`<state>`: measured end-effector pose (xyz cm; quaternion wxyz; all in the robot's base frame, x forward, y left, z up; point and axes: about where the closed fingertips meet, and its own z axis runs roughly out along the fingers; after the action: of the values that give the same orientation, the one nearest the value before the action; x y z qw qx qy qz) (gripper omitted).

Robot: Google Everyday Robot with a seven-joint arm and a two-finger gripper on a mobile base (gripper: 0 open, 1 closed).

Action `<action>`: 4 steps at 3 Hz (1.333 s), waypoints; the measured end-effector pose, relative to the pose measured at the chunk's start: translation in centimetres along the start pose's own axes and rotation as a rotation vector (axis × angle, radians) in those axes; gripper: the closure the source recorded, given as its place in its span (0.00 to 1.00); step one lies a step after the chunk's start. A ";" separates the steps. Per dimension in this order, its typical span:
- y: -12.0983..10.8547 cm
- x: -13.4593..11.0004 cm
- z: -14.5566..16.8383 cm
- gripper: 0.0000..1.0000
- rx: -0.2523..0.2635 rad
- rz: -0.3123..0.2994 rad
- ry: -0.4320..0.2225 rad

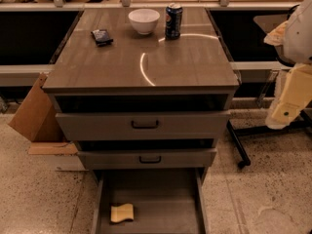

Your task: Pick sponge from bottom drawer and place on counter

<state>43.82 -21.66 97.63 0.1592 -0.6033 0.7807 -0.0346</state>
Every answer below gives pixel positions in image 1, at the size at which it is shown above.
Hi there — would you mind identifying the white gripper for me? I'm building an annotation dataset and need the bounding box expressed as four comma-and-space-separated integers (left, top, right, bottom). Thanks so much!
264, 21, 312, 130

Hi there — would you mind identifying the yellow sponge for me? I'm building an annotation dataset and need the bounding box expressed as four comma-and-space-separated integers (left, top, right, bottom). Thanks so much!
110, 203, 134, 223

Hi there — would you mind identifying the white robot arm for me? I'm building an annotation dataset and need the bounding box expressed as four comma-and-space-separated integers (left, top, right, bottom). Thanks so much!
264, 0, 312, 130

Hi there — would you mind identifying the grey drawer cabinet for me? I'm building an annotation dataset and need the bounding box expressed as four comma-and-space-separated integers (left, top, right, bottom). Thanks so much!
42, 6, 241, 180

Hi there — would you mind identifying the top grey drawer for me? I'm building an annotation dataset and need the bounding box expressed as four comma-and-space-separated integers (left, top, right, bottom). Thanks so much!
56, 111, 229, 141

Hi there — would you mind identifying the middle grey drawer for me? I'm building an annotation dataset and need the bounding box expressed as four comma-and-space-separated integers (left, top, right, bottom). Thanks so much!
78, 148, 216, 170

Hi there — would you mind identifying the bottom open grey drawer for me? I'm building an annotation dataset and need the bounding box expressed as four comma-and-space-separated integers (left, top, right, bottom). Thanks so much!
91, 169, 209, 234

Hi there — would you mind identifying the black stand with table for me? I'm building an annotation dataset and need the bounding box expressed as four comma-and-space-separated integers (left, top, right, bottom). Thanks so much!
226, 4, 312, 170

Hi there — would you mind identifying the blue soda can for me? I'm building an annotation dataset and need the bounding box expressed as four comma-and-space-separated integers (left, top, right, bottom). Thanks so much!
165, 3, 183, 40

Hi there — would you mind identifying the white bowl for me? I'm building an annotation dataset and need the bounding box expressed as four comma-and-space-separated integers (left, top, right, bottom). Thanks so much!
128, 9, 160, 35

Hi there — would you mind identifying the dark snack packet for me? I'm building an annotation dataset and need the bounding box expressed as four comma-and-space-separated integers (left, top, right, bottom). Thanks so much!
91, 29, 113, 46

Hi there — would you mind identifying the brown cardboard box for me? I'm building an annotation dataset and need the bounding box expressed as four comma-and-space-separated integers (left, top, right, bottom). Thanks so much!
9, 73, 85, 172

